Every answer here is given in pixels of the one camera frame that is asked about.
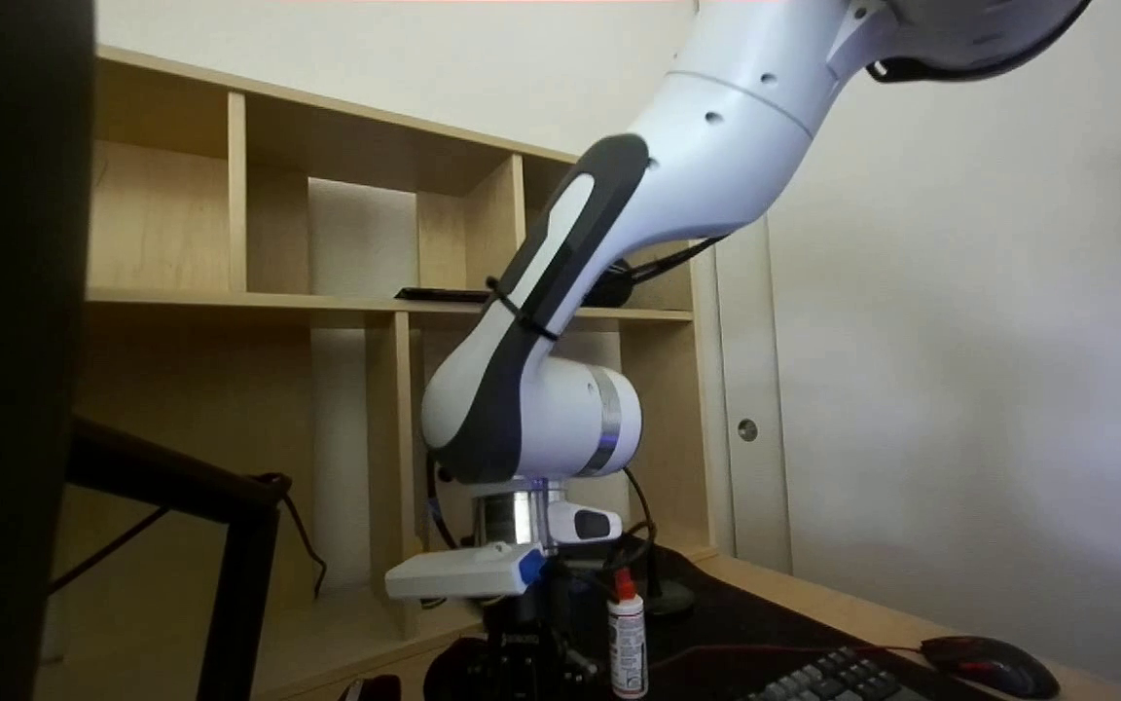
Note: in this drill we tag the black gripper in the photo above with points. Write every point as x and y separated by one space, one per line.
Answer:
548 624

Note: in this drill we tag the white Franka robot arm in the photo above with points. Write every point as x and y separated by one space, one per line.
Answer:
718 141

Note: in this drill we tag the light wooden shelf unit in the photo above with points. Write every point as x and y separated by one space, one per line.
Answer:
172 221

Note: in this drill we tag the white glue bottle red cap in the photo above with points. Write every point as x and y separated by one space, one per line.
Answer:
630 638

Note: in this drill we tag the grey mechanical keyboard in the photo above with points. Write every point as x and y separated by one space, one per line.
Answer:
838 678

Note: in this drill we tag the white door with knob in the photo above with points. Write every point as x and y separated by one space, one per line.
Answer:
748 391

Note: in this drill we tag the black monitor stand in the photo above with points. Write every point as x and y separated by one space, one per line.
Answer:
245 572

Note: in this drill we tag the flat black tablet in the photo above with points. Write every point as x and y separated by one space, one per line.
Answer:
439 298

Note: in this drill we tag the black and red mouse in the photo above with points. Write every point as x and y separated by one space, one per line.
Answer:
992 664

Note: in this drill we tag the dark computer monitor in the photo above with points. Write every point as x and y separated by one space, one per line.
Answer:
2 325

